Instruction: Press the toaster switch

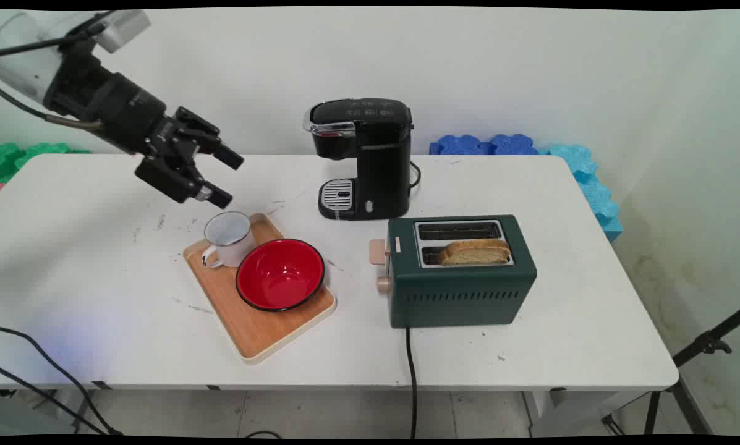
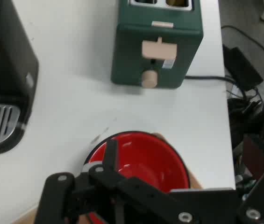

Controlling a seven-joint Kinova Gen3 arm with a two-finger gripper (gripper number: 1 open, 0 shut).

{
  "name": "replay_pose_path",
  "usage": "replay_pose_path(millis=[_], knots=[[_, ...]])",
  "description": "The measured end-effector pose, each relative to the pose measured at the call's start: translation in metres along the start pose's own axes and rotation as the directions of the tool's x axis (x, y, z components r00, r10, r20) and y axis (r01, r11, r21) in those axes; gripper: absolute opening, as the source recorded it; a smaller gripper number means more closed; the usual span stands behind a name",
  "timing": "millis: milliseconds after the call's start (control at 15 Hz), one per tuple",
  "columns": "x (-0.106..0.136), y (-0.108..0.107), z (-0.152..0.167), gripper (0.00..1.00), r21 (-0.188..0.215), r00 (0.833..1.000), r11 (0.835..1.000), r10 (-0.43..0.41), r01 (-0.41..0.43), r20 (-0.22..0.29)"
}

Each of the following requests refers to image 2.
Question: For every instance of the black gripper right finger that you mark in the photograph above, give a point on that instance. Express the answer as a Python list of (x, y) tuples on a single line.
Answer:
[(145, 193)]

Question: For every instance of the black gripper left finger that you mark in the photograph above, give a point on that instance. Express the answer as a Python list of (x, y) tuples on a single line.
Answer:
[(57, 198)]

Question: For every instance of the beige toaster lever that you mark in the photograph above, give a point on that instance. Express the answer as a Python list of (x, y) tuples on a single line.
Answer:
[(159, 50)]

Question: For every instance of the red bowl with black rim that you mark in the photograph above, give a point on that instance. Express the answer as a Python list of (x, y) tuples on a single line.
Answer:
[(150, 161)]

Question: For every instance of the brown cardboard board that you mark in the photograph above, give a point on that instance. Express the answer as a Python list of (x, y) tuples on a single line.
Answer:
[(190, 177)]

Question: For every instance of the beige toaster knob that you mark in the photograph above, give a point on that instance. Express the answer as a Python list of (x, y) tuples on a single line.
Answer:
[(149, 79)]

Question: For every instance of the dark red panel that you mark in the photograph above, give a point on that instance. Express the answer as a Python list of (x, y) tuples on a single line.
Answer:
[(256, 156)]

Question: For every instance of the black coffee machine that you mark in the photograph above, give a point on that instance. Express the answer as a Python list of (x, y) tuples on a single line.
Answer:
[(5, 70)]

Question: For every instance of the dark green two-slot toaster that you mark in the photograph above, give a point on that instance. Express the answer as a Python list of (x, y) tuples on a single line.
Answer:
[(134, 46)]

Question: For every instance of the black power adapter brick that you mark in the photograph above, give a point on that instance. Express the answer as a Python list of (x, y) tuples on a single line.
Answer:
[(241, 67)]

